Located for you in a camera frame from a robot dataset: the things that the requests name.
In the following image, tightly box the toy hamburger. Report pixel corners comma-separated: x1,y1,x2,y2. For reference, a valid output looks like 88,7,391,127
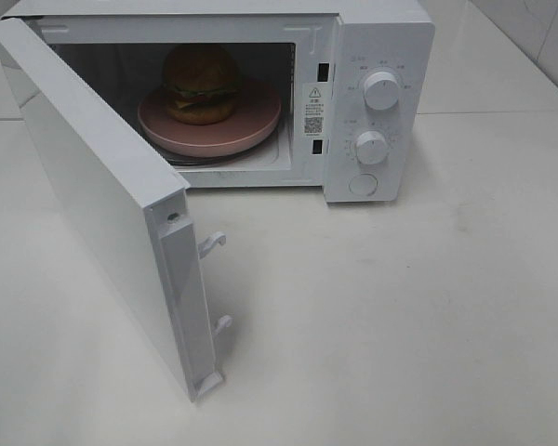
162,44,242,125

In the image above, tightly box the white lower microwave knob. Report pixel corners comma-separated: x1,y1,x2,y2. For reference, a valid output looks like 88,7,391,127
354,131,390,165

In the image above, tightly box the white warning label sticker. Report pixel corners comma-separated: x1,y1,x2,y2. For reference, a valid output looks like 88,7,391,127
301,82,329,138

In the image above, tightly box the white round door button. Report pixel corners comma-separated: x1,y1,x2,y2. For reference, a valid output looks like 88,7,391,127
349,174,378,197

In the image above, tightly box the white microwave knob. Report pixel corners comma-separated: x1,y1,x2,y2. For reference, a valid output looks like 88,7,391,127
354,131,390,165
361,70,401,111

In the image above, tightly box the pink round plate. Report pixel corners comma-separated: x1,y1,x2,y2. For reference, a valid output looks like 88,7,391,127
138,78,282,158

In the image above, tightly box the white microwave oven body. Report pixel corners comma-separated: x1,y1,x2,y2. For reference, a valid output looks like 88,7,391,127
0,1,435,203

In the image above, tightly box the white microwave door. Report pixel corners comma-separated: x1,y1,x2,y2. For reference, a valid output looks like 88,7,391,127
0,19,232,400

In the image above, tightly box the white upper microwave knob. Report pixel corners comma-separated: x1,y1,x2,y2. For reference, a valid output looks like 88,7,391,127
361,70,401,111

